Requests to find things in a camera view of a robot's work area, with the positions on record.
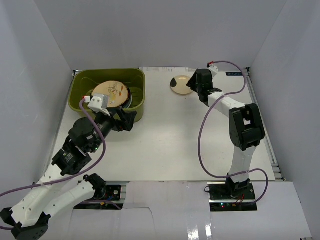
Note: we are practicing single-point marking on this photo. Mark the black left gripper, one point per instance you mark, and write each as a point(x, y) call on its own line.
point(119, 120)

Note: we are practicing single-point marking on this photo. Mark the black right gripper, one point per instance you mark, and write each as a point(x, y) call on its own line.
point(191, 82)

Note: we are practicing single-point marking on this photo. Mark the dark striped rim plate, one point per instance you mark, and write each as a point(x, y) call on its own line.
point(128, 101)

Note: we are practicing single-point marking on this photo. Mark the small cream plate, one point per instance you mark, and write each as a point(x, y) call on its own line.
point(178, 84)

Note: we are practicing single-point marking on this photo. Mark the tan bird pattern plate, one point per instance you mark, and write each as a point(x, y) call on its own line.
point(115, 90)

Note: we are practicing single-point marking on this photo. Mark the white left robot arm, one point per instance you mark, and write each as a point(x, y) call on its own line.
point(65, 183)

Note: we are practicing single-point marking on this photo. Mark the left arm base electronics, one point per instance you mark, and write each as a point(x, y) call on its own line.
point(112, 198)

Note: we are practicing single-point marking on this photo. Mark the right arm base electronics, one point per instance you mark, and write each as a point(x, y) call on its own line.
point(220, 200)

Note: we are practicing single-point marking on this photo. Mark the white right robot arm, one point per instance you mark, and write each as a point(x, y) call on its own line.
point(246, 129)

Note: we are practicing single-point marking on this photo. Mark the green plastic bin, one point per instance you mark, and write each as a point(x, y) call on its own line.
point(87, 80)

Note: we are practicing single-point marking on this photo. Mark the blue table label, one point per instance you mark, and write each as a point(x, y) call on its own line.
point(234, 74)

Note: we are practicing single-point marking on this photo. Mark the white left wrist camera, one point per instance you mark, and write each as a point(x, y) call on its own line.
point(98, 103)

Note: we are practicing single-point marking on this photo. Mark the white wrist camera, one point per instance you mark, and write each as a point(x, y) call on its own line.
point(214, 70)
point(98, 103)

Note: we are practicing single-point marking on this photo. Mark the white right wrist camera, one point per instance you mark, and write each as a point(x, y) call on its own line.
point(214, 70)

